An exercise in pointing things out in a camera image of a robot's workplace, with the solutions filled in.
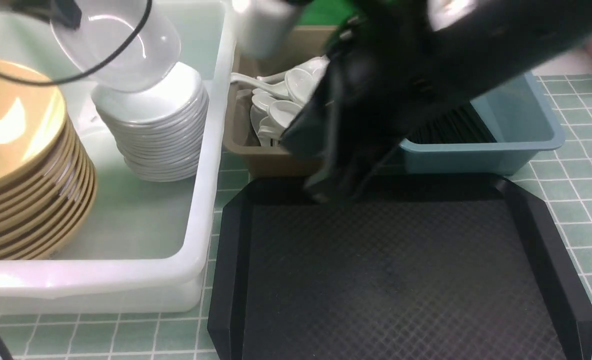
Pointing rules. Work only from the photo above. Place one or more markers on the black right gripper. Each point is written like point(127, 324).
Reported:
point(356, 117)

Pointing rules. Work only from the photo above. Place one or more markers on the stack of white dishes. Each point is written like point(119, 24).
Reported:
point(159, 131)

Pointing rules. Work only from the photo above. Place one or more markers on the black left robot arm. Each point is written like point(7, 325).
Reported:
point(66, 13)

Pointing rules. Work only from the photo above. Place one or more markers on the brown plastic spoon bin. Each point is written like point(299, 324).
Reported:
point(302, 44)

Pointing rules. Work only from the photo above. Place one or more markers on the large translucent white tub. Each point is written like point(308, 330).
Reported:
point(143, 245)

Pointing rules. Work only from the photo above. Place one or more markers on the blue plastic chopstick bin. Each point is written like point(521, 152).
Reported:
point(519, 118)

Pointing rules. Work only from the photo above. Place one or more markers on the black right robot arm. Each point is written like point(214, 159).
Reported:
point(454, 51)

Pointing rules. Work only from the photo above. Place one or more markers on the pile of white spoons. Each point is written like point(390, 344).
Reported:
point(277, 99)

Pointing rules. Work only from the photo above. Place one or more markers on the yellow noodle bowl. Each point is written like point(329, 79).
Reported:
point(31, 120)

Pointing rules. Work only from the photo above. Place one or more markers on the bundle of black chopsticks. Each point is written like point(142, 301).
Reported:
point(461, 125)

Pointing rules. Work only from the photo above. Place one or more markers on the stack of yellow bowls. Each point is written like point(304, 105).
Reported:
point(43, 208)

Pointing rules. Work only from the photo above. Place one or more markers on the black serving tray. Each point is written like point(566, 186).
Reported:
point(422, 267)

